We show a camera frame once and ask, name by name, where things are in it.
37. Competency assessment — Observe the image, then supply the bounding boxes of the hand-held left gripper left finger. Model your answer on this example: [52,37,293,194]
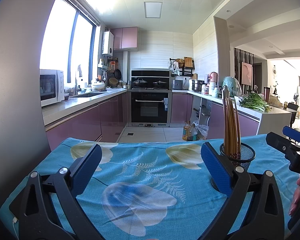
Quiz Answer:
[9,144,103,240]

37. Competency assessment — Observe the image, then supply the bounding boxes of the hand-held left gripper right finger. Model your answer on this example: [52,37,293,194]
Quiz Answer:
[201,142,290,240]

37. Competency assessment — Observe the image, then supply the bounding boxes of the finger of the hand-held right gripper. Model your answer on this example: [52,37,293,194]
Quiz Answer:
[266,132,300,162]
[282,126,300,148]

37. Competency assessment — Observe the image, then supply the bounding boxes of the black mesh utensil holder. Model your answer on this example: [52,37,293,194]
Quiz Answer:
[211,142,256,192]

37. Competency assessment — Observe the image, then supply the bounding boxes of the bunch of wooden chopsticks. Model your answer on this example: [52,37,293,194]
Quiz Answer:
[222,87,241,160]

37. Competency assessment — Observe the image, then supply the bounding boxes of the person's right hand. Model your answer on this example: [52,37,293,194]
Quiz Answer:
[289,177,300,217]

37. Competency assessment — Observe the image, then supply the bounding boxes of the dining table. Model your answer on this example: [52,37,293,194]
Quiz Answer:
[280,102,300,128]

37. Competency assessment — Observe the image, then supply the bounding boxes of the white plastic bag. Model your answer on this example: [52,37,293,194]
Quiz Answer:
[196,124,209,140]

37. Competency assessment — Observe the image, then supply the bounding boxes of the yellow cooking oil bottle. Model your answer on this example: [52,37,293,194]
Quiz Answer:
[187,123,198,142]
[182,121,192,141]

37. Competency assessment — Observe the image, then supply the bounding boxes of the green leafy vegetables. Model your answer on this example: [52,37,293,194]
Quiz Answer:
[239,92,272,112]

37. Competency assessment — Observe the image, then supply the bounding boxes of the pink base cabinets long run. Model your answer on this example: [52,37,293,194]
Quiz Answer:
[45,92,128,152]

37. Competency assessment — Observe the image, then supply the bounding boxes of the pink base cabinets with gap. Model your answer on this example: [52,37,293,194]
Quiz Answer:
[171,92,260,140]

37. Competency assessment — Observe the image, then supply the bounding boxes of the blue floral tablecloth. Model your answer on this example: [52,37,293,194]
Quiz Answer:
[0,134,300,240]

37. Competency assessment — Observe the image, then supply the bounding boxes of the white kitchen countertop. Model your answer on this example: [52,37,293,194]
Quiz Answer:
[41,89,292,125]

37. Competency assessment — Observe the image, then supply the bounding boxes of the mint green appliance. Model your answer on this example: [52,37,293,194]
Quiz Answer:
[222,76,242,98]

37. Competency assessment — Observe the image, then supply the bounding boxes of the kitchen sink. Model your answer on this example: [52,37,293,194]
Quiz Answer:
[71,92,108,98]

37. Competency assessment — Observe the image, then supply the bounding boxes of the steel kitchen faucet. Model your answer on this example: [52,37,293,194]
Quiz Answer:
[75,65,83,96]

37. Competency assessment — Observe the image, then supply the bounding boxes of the white casserole pot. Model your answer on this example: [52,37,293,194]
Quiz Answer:
[91,82,106,92]

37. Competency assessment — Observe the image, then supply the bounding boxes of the steel stock pot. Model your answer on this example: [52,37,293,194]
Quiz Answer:
[192,79,205,92]

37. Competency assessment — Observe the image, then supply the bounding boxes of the black integrated stove oven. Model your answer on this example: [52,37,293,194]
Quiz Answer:
[131,69,172,127]

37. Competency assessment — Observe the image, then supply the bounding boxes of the white microwave oven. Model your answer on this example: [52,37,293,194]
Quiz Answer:
[39,69,65,107]

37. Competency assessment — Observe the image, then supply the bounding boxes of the dark slatted partition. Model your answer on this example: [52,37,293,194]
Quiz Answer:
[234,47,255,90]

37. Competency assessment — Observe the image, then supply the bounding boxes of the grey refrigerator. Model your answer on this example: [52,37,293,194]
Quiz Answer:
[0,0,58,220]

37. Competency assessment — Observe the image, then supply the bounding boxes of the black lidded pan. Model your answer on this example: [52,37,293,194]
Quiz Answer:
[152,79,168,89]
[132,78,148,89]

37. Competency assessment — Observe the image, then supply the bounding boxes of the kitchen window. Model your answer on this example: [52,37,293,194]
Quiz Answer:
[40,0,100,85]

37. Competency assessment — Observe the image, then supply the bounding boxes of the ceiling light panel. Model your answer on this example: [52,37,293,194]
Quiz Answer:
[144,2,163,18]

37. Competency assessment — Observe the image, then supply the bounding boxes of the pink wall picture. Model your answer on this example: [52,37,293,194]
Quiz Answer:
[241,62,253,86]

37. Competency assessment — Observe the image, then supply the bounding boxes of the black wall rack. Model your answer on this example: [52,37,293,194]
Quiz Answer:
[169,58,194,77]

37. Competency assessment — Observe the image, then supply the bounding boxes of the white wall water heater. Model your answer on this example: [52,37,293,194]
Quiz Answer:
[102,31,115,55]

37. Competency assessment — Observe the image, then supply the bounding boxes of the pink wall cabinets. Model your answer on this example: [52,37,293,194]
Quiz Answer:
[110,27,138,50]

